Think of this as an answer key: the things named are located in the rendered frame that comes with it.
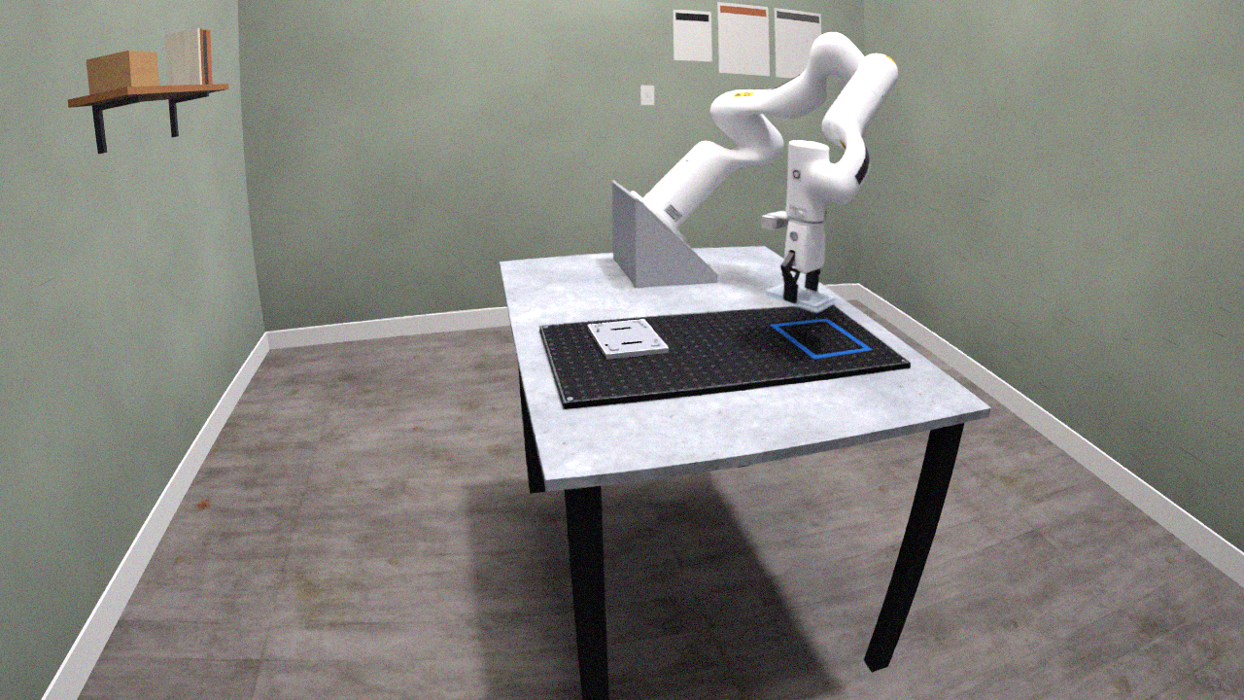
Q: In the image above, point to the blue rectangular tape outline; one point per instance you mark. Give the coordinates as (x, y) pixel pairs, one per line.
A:
(866, 348)

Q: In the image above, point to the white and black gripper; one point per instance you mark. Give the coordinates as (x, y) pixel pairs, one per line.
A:
(807, 251)

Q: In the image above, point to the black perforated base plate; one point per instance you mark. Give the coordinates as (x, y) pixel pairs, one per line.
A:
(712, 353)

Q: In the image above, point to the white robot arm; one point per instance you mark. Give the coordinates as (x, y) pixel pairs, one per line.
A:
(810, 176)

